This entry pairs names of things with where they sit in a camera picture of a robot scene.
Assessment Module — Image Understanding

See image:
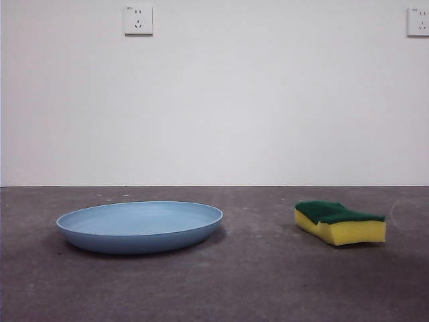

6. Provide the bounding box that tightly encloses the yellow sponge with green pad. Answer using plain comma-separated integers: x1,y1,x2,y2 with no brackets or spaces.
294,200,387,247

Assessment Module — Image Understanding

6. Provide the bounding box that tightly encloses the blue round plate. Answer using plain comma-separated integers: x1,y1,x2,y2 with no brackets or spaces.
56,200,225,255

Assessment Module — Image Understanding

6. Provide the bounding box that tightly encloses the white wall socket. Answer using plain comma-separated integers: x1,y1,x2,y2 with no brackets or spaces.
407,7,429,38
124,5,154,37

